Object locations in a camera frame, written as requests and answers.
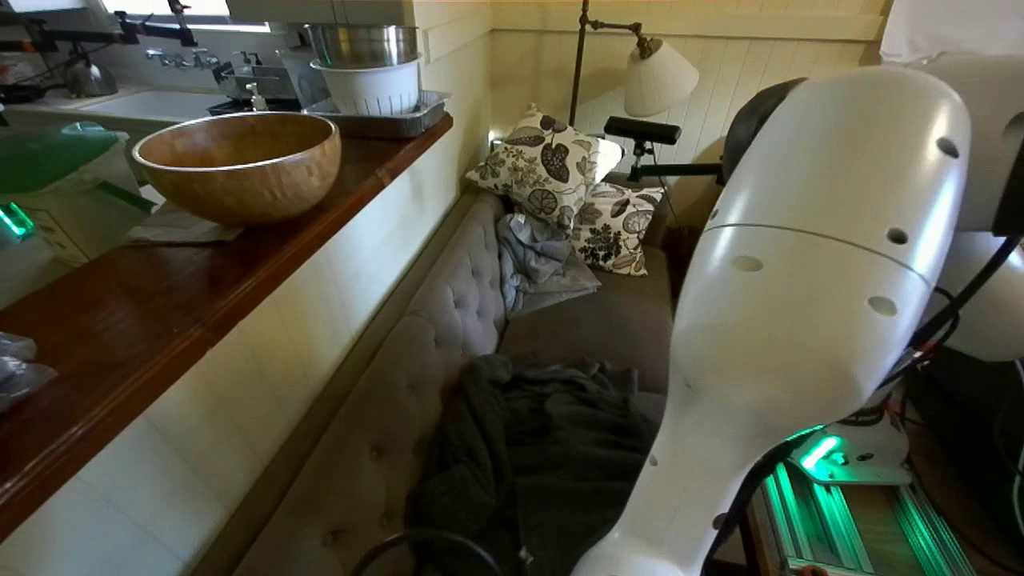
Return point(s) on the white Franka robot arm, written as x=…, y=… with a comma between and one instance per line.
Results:
x=809, y=277

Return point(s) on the light grey crumpled cloth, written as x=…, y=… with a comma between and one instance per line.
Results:
x=532, y=259

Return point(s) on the small floral pillow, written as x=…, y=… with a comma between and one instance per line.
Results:
x=620, y=229

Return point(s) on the large floral pillow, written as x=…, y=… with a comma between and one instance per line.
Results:
x=545, y=163

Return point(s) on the dark grey blanket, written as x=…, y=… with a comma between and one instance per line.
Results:
x=532, y=467

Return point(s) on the metal tray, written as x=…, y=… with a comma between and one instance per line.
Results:
x=401, y=116

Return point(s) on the floor lamp with white shade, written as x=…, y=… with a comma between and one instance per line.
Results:
x=659, y=81

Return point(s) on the stainless steel pot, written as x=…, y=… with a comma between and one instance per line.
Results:
x=355, y=41

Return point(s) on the large wooden bowl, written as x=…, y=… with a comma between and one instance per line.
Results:
x=241, y=169

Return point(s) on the grey paper sheet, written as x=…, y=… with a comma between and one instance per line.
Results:
x=176, y=224

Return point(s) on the wooden counter shelf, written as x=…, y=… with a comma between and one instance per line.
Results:
x=108, y=354

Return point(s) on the black metal bar fixture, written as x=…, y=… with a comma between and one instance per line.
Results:
x=130, y=25

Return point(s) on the green plastic basin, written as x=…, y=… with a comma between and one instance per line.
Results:
x=49, y=158

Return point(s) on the clear plastic bag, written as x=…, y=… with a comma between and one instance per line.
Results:
x=16, y=378

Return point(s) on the white hanging cloth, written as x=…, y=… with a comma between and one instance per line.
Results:
x=947, y=25

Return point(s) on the black camera on stand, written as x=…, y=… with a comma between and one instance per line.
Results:
x=640, y=130

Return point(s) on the aluminium frame robot table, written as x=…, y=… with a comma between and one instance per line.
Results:
x=851, y=521

